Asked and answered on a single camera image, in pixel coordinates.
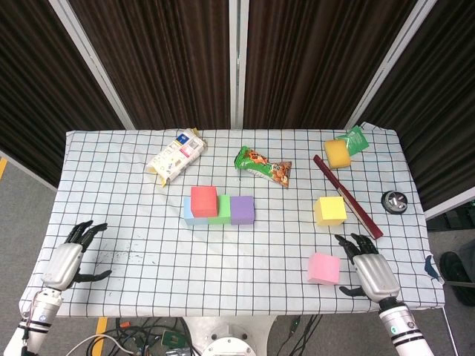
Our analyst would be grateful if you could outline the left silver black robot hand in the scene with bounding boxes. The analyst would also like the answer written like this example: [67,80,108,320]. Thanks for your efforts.
[40,220,112,291]

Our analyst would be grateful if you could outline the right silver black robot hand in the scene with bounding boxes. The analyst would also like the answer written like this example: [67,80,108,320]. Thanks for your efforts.
[333,233,401,303]

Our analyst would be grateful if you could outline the pink foam cube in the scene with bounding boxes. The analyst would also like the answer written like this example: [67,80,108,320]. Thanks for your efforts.
[307,253,341,286]

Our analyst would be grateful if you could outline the blue foam cube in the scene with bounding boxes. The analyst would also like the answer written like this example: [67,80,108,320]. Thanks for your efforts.
[183,196,209,227]

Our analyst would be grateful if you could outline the purple foam cube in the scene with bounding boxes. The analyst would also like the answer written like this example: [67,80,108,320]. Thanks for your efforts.
[229,195,257,226]

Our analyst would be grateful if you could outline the red foam cube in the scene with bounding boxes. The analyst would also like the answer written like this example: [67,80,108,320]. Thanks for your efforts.
[190,185,219,218]

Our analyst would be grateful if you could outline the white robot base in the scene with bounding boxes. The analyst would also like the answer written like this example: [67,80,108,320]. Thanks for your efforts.
[183,317,283,356]

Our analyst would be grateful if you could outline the silver bell black base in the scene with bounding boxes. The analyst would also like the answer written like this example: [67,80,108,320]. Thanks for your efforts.
[380,190,409,214]

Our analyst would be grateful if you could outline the yellow foam cube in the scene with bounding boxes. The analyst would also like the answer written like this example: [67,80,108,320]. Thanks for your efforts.
[313,196,348,226]

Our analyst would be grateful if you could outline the black shoe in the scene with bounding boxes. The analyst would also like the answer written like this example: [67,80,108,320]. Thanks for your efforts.
[439,251,475,286]

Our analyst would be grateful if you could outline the dark red folded fan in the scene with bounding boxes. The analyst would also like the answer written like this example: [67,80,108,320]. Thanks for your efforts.
[312,154,384,240]

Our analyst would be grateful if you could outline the yellow sponge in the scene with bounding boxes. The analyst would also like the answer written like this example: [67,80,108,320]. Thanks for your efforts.
[323,139,353,170]

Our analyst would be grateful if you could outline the green circuit board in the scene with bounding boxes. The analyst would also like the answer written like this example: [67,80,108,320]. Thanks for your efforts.
[161,331,189,346]

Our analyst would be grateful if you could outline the white black checkered tablecloth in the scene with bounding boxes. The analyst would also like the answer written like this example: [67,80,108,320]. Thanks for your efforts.
[18,121,446,319]

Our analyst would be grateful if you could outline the small green packet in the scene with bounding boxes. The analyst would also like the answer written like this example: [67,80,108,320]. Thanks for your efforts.
[335,125,370,156]

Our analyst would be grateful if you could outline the white cracker package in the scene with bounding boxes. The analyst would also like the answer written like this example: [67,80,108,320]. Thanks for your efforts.
[145,128,207,188]

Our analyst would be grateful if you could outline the green snack bag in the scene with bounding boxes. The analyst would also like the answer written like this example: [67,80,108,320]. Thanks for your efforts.
[233,145,293,189]

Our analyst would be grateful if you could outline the green foam cube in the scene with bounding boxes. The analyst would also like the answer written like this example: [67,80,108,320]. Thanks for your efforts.
[207,194,233,226]

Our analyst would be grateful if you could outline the dark brown screen panel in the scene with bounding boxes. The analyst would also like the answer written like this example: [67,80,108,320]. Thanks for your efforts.
[0,0,125,188]
[363,0,475,212]
[243,0,420,130]
[68,0,232,130]

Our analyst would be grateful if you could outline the white floor cable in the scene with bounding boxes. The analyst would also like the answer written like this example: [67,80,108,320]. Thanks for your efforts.
[66,333,129,356]

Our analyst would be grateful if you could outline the white screen frame post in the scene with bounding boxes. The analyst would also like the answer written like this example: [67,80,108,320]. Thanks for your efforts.
[228,0,249,130]
[343,0,439,129]
[425,192,475,220]
[47,0,135,130]

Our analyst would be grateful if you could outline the tangled black floor cables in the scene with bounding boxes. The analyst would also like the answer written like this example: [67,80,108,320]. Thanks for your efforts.
[85,314,201,356]

